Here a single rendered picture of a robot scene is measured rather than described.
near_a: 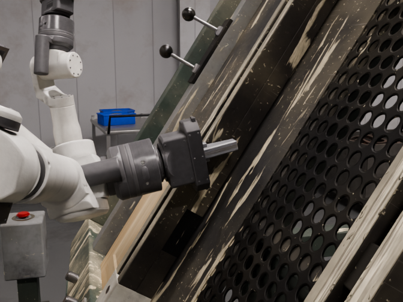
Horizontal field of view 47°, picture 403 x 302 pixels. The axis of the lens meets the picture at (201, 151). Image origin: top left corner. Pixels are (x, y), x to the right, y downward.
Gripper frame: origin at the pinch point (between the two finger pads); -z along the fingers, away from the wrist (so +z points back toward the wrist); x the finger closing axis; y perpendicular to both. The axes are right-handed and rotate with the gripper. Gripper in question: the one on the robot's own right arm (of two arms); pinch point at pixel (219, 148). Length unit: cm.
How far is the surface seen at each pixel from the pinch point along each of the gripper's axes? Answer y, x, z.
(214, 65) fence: 49, 11, -15
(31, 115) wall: 434, -25, 88
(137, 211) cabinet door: 37.2, -20.0, 14.7
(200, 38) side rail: 73, 18, -18
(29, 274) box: 67, -41, 50
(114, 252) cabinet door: 36, -28, 22
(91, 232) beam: 62, -31, 29
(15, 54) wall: 435, 39, 87
